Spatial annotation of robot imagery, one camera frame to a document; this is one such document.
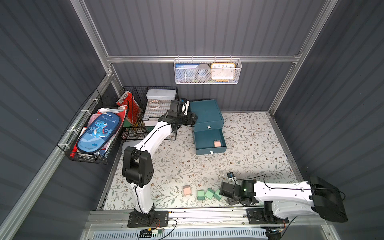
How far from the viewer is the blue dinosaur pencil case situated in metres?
0.62

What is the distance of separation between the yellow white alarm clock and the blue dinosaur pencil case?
598 mm

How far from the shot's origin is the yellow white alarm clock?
2.95 feet
